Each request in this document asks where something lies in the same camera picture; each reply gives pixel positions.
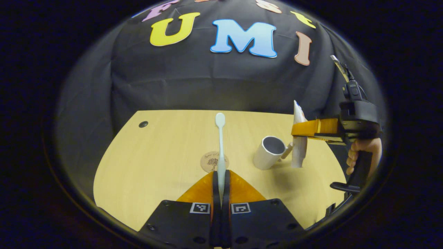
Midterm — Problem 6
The round wooden coaster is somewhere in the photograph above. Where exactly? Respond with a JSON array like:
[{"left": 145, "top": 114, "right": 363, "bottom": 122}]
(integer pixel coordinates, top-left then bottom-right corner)
[{"left": 200, "top": 151, "right": 229, "bottom": 173}]

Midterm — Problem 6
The white toothbrush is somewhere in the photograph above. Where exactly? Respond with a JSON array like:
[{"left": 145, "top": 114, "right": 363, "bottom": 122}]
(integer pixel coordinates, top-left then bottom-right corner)
[{"left": 215, "top": 112, "right": 227, "bottom": 206}]

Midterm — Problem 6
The white toothpaste tube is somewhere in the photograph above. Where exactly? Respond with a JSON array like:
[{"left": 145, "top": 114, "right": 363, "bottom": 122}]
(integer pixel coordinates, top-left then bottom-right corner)
[{"left": 291, "top": 100, "right": 308, "bottom": 168}]

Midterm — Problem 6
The black backdrop cloth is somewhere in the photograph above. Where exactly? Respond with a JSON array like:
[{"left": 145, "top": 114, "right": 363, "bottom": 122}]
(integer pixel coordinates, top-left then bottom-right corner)
[{"left": 55, "top": 0, "right": 386, "bottom": 201}]

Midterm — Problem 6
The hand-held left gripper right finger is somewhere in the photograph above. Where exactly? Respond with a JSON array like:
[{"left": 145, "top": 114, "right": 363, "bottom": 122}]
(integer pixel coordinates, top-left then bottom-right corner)
[{"left": 221, "top": 169, "right": 305, "bottom": 248}]

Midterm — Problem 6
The white cup with wooden handle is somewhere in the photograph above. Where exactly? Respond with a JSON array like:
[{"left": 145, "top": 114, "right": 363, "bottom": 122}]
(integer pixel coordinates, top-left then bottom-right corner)
[{"left": 253, "top": 136, "right": 293, "bottom": 170}]

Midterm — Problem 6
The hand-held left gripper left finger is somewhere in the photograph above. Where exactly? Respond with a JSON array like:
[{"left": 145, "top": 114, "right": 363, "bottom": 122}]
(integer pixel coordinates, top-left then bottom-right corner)
[{"left": 138, "top": 170, "right": 222, "bottom": 248}]

